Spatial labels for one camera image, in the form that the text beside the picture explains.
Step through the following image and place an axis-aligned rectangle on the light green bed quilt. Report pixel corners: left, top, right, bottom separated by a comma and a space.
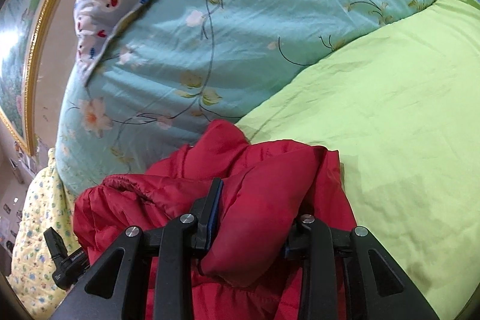
238, 0, 479, 319

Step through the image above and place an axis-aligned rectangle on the red quilted down jacket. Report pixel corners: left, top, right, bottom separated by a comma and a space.
72, 120, 356, 319

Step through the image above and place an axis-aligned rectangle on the teal floral folded duvet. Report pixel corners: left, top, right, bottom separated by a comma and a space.
55, 0, 436, 194

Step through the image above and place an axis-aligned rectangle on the yellow patterned blanket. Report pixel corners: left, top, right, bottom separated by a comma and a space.
7, 148, 79, 319

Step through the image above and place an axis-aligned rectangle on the gold framed wall painting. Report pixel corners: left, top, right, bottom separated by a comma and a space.
1, 0, 75, 156

